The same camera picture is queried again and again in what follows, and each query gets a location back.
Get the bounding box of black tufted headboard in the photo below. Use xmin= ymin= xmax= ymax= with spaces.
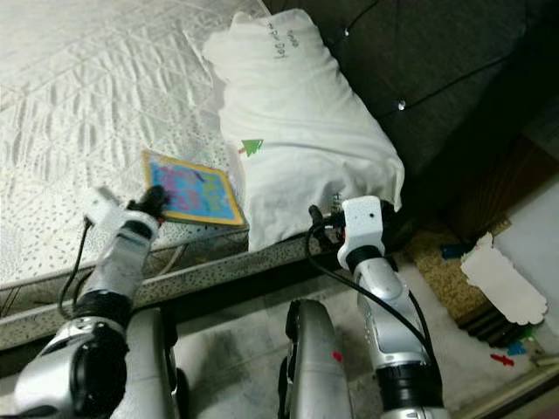
xmin=262 ymin=0 xmax=559 ymax=254

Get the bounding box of brown rug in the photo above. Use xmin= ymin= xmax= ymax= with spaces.
xmin=406 ymin=223 xmax=512 ymax=319

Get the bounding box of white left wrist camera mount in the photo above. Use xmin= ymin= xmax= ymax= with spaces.
xmin=86 ymin=185 xmax=132 ymax=230

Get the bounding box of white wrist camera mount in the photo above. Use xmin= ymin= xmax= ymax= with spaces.
xmin=339 ymin=196 xmax=392 ymax=267
xmin=86 ymin=185 xmax=132 ymax=230

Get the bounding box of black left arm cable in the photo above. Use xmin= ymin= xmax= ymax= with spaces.
xmin=57 ymin=218 xmax=93 ymax=315

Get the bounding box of white scalloped board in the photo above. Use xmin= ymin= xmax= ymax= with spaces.
xmin=461 ymin=231 xmax=549 ymax=326

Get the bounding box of dark bed base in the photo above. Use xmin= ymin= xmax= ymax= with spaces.
xmin=0 ymin=253 xmax=324 ymax=350

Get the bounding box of silver robot left leg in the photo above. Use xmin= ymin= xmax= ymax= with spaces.
xmin=131 ymin=306 xmax=193 ymax=419

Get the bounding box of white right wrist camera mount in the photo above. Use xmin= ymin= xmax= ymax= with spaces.
xmin=339 ymin=196 xmax=392 ymax=267

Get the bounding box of black slatted object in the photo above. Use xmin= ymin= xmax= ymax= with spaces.
xmin=463 ymin=306 xmax=534 ymax=350

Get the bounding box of white pillow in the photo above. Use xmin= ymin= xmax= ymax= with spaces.
xmin=203 ymin=10 xmax=405 ymax=254

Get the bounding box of white quilted mattress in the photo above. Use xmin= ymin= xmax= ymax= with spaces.
xmin=0 ymin=0 xmax=324 ymax=341

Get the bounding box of blue yellow-bordered children's book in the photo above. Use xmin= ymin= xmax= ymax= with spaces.
xmin=142 ymin=148 xmax=247 ymax=228

